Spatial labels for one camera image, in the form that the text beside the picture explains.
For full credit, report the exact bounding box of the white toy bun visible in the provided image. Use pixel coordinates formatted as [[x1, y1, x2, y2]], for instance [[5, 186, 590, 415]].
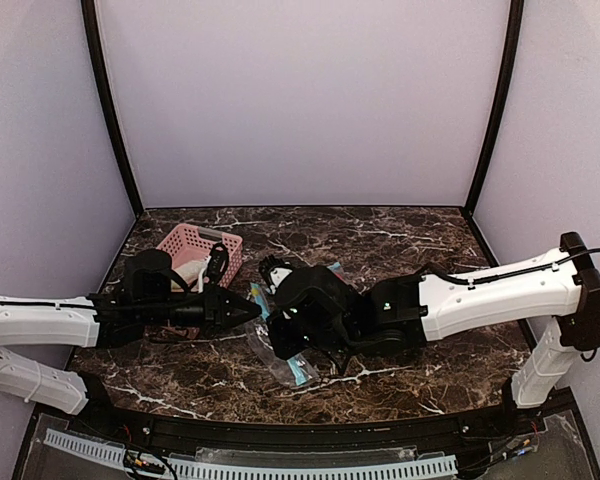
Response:
[[174, 260, 206, 286]]

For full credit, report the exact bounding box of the left black frame post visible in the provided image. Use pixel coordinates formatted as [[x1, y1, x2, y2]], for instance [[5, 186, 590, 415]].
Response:
[[80, 0, 145, 218]]

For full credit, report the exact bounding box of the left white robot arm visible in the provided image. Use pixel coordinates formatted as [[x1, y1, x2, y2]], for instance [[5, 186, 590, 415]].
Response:
[[0, 244, 261, 415]]

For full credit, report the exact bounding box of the right black frame post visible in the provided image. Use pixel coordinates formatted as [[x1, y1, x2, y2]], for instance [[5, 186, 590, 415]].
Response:
[[463, 0, 525, 217]]

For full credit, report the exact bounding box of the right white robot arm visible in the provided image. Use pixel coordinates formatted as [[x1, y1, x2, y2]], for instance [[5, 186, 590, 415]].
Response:
[[259, 232, 600, 409]]

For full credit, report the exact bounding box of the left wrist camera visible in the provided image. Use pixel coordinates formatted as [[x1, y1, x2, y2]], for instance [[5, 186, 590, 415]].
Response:
[[197, 242, 230, 293]]

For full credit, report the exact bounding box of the pink perforated plastic basket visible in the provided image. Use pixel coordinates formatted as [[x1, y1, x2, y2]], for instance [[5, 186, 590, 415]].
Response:
[[157, 224, 243, 289]]

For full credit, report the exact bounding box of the black frame post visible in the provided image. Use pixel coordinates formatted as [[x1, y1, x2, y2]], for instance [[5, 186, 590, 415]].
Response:
[[80, 0, 145, 218], [463, 0, 525, 217]]

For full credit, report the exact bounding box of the black front table rail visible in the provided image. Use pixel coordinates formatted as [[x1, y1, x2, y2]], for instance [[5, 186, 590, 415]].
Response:
[[94, 399, 546, 464]]

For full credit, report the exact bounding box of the white slotted cable duct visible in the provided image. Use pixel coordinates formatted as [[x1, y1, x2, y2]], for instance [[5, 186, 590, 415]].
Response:
[[43, 428, 458, 480]]

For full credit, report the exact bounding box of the zip bag with blue zipper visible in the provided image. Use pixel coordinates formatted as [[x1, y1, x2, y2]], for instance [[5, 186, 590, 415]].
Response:
[[328, 262, 345, 280]]

